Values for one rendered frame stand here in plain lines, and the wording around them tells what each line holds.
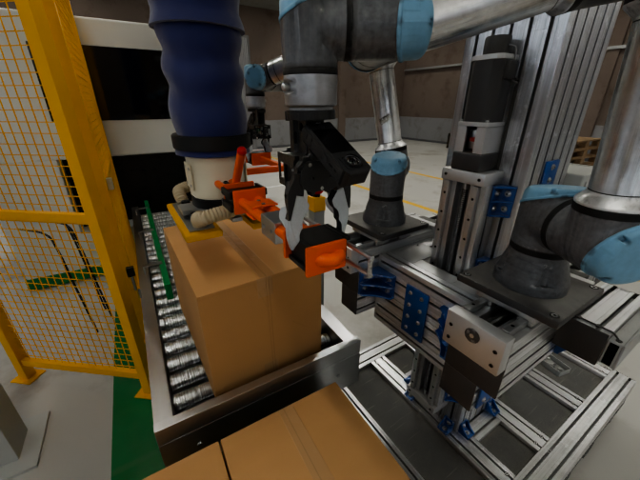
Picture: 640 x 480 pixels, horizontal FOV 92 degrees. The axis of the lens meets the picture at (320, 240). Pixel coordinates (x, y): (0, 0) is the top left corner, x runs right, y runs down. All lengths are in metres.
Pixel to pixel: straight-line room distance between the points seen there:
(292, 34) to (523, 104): 0.68
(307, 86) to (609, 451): 1.99
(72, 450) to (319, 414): 1.26
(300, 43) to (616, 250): 0.55
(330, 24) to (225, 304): 0.73
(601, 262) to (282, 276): 0.73
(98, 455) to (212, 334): 1.06
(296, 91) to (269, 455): 0.90
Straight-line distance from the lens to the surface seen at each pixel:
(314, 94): 0.45
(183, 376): 1.27
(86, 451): 1.97
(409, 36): 0.47
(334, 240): 0.49
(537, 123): 0.97
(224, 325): 0.97
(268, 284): 0.95
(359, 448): 1.04
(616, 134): 0.65
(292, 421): 1.08
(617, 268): 0.68
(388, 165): 1.03
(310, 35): 0.45
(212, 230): 0.91
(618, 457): 2.11
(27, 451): 2.10
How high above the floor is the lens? 1.42
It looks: 24 degrees down
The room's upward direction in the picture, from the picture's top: straight up
